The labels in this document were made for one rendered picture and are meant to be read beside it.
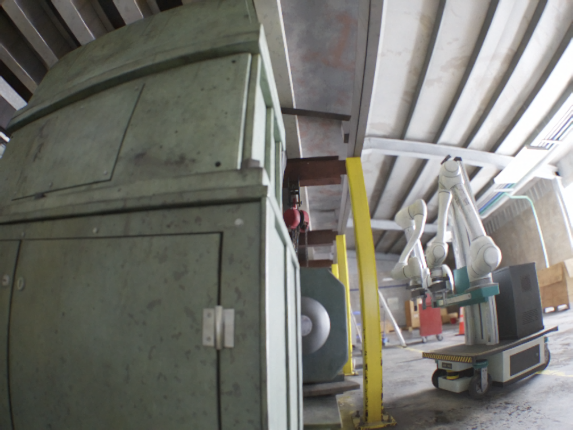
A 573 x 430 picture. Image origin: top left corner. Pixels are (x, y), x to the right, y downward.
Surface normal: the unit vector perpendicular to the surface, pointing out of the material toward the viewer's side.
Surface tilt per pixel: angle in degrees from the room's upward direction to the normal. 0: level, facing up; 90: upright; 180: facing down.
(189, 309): 90
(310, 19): 180
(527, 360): 90
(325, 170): 90
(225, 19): 90
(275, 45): 180
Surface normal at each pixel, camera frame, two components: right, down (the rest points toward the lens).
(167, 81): -0.12, -0.38
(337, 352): 0.22, -0.38
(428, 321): -0.45, -0.33
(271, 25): 0.02, 0.92
